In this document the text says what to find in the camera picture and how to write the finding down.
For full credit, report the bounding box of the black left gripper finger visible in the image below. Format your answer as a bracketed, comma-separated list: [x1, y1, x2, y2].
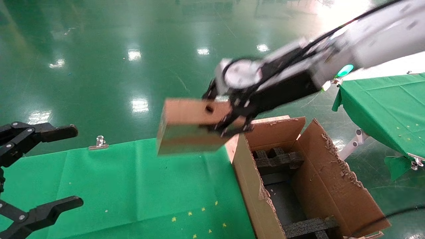
[0, 196, 83, 239]
[0, 122, 79, 168]

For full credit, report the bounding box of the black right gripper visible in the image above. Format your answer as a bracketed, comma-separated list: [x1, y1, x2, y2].
[199, 71, 321, 138]

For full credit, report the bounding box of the small brown cardboard box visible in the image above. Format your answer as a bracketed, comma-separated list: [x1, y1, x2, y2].
[156, 98, 247, 156]

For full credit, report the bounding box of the large open brown carton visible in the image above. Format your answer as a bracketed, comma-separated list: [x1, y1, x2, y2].
[225, 116, 391, 239]

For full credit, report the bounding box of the black foam insert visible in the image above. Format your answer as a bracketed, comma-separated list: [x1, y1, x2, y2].
[282, 216, 340, 239]
[251, 147, 305, 176]

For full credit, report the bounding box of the large green table cloth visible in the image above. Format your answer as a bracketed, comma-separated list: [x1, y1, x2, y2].
[0, 137, 256, 239]

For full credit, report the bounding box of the dark foam bottom sheet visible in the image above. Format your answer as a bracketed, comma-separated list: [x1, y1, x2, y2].
[262, 173, 299, 226]

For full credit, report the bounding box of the white table leg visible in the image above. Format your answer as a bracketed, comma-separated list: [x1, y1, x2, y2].
[338, 129, 370, 161]

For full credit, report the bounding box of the small green table cloth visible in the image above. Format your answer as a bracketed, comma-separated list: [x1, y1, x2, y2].
[331, 72, 425, 181]

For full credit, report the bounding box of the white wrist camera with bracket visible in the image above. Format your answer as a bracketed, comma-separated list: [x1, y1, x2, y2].
[214, 58, 266, 97]

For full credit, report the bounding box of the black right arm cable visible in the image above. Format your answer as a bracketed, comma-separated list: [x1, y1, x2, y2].
[223, 0, 397, 97]

